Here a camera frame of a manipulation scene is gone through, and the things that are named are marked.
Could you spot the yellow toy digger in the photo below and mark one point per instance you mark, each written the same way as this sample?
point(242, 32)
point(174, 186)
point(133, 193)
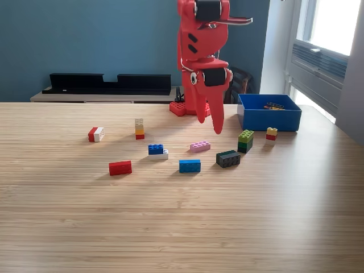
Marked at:
point(274, 106)

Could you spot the grey window heater unit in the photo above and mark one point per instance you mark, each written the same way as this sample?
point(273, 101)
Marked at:
point(315, 74)

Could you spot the bright window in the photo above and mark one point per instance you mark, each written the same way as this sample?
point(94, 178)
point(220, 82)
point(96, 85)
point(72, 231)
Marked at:
point(332, 25)

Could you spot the yellow red white brick stack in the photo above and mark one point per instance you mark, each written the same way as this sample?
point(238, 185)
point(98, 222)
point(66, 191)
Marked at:
point(271, 136)

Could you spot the pink flat brick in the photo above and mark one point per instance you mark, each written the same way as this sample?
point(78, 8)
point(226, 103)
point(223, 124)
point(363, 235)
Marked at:
point(200, 146)

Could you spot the blue white brick stack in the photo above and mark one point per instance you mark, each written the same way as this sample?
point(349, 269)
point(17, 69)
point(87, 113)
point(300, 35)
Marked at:
point(156, 150)

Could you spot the black brick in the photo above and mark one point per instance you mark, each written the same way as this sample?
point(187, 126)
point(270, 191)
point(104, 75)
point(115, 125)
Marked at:
point(228, 159)

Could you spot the green brick stack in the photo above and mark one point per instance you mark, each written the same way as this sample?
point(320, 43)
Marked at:
point(245, 141)

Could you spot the blue plastic bin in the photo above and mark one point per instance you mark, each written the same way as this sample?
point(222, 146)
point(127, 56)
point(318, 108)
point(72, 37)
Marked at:
point(270, 120)

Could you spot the dark wooden chair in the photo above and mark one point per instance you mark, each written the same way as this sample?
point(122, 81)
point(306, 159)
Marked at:
point(241, 81)

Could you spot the tan orange red brick stack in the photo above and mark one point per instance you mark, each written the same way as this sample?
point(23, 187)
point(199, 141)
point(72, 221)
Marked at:
point(139, 130)

